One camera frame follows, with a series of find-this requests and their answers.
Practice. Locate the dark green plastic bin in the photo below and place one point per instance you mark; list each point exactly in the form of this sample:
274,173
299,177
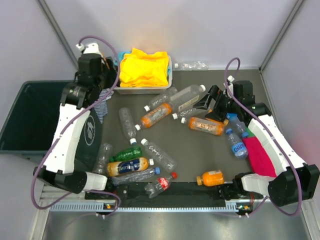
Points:
29,128

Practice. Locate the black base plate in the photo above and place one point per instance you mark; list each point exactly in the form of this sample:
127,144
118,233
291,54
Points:
136,191

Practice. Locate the grey cable duct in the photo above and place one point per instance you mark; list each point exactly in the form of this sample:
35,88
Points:
230,207

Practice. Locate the blue cap bottle by right arm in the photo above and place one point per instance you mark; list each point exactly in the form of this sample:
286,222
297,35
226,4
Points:
237,125

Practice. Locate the white plastic basket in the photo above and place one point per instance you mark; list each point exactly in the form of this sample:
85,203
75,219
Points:
148,90

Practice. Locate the red cap cola bottle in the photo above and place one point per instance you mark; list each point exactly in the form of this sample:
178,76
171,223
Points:
161,184

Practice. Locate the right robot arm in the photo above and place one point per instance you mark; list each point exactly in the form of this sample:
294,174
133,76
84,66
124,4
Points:
278,172

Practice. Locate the magenta cloth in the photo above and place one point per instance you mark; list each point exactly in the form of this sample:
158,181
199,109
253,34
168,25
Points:
259,160

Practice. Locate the large clear bottle with label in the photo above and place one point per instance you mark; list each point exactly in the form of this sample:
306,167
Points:
186,97

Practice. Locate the blue label bottle right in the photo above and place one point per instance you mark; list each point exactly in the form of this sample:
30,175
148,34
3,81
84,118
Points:
238,147

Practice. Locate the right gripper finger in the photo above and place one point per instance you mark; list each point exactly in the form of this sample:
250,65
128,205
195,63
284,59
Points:
217,114
212,94

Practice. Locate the blue striped cloth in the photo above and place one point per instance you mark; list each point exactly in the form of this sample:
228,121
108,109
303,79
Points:
101,109

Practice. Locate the orange bottle tall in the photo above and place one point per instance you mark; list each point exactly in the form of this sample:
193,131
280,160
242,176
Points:
154,116

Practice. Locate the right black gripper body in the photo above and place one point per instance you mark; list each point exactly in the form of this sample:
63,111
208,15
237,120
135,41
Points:
227,105

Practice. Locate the yellow cloth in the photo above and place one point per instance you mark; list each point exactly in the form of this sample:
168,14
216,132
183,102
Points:
140,70

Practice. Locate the green cloth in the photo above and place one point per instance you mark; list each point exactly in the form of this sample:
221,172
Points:
250,133

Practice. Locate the clear bottle blue cap front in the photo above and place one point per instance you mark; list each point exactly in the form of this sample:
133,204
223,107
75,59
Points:
135,176

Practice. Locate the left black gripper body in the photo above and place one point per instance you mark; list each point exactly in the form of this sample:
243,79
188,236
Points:
108,78

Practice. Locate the crushed green bottle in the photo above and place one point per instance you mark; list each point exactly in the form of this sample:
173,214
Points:
127,154

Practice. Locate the teal cloth in basket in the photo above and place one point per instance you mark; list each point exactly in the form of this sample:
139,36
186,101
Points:
120,57

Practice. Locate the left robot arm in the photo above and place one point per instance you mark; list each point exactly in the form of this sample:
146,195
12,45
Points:
75,119

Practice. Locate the orange bottle with dark label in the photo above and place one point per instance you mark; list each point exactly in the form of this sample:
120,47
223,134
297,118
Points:
123,167

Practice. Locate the clear bottle white cap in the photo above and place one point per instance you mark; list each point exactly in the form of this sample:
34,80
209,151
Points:
127,124

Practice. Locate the orange bottle near front edge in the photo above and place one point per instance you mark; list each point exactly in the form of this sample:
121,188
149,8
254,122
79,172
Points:
211,178

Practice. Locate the clear ribbed bottle middle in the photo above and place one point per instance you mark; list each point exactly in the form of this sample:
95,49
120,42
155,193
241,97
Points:
189,112

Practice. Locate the orange bottle with white label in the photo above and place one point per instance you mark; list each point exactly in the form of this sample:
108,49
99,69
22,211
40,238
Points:
203,125

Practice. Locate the clear crushed bottle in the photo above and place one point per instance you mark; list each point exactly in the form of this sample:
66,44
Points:
159,155

